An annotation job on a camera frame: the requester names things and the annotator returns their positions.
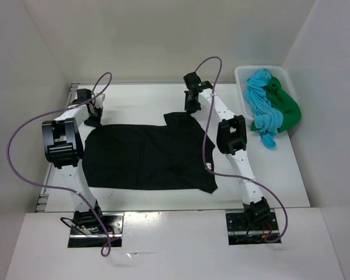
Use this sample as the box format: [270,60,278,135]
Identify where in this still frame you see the black t-shirt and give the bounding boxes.
[82,113,218,194]

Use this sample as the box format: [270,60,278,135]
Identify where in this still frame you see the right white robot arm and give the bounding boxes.
[183,72,270,229]

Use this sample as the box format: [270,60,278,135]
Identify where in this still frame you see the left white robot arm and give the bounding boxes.
[41,89,105,234]

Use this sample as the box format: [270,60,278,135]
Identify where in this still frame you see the white plastic basket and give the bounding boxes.
[234,65,299,125]

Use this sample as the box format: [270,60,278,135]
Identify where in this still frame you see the light blue t-shirt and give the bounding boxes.
[244,69,284,149]

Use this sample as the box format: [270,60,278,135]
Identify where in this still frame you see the green t-shirt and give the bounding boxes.
[264,76,302,133]

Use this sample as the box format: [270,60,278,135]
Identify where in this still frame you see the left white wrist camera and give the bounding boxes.
[93,93,105,109]

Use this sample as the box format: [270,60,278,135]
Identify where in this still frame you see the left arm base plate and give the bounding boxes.
[60,213,124,249]

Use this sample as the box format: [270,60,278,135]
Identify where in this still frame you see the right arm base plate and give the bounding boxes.
[225,211,280,246]

